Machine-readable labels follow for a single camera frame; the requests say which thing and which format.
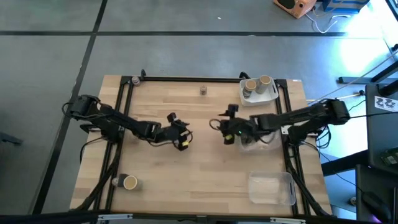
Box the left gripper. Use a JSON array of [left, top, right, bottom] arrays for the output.
[[154, 112, 193, 152]]

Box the black cable loop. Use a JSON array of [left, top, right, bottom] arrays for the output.
[[79, 136, 103, 164]]

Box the white marker paper sheet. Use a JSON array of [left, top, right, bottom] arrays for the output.
[[374, 95, 398, 113]]

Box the cream cable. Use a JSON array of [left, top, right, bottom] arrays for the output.
[[306, 90, 365, 103]]

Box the white plastic bin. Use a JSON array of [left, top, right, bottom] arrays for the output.
[[238, 77, 280, 108]]

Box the white cable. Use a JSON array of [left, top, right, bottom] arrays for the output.
[[304, 12, 352, 34]]

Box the blue box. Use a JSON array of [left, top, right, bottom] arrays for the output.
[[322, 0, 371, 13]]

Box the grey metal stand leg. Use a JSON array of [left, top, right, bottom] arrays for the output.
[[338, 60, 398, 85]]

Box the black desk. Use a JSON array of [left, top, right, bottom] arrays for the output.
[[365, 83, 398, 175], [355, 164, 398, 222]]

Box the black computer mouse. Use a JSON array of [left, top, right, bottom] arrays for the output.
[[362, 192, 392, 222]]

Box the orange wooden speaker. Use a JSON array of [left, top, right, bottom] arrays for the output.
[[273, 0, 318, 19]]

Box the black aluminium table frame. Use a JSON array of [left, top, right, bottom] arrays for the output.
[[70, 70, 333, 224]]

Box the clear plastic bin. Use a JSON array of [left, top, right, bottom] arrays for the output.
[[238, 129, 287, 153], [248, 171, 297, 207]]

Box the green circuit board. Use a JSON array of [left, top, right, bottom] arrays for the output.
[[381, 149, 398, 166]]

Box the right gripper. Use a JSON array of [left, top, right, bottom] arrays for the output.
[[217, 104, 254, 146]]

